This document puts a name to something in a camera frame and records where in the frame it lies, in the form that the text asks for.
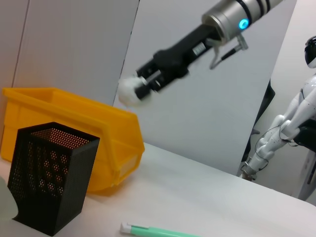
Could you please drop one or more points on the yellow plastic bin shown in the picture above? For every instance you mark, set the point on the yellow plastic bin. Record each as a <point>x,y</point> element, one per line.
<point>74,111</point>

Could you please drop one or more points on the black mesh pen holder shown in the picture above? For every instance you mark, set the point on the black mesh pen holder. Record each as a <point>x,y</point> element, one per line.
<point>49,177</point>

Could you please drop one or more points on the white humanoid robot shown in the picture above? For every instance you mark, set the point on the white humanoid robot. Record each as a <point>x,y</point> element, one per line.
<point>303,98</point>

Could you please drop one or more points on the black stand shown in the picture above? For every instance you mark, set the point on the black stand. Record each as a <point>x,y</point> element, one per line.
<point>306,137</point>

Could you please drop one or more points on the translucent green fruit plate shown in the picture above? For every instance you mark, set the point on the translucent green fruit plate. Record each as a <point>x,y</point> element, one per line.
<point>6,200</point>

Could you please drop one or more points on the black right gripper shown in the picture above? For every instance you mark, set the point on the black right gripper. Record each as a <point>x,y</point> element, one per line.
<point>182,53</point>

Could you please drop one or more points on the white paper ball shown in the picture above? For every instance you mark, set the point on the white paper ball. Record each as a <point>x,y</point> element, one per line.
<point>127,91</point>

